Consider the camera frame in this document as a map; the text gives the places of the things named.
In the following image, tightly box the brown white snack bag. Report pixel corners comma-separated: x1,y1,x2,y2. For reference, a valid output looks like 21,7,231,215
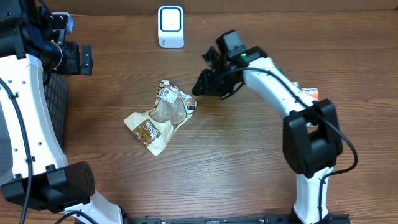
124,80,197,156

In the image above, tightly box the teal tissue pack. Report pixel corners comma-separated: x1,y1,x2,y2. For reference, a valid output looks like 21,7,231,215
292,82,302,90

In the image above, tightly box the orange tissue pack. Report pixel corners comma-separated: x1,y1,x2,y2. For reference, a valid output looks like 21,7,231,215
302,88,319,101

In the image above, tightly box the green lidded jar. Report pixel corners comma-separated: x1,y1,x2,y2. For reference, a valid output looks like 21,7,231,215
277,67,284,75

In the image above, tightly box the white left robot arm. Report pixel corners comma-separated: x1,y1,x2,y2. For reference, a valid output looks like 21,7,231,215
1,0,128,223

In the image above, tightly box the white barcode scanner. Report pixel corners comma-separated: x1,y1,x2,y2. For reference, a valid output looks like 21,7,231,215
157,5,185,49

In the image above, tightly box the grey plastic basket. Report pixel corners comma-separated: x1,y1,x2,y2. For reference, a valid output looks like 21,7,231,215
0,71,69,187

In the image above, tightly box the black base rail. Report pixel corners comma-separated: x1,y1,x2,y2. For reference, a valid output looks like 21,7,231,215
130,213,352,224

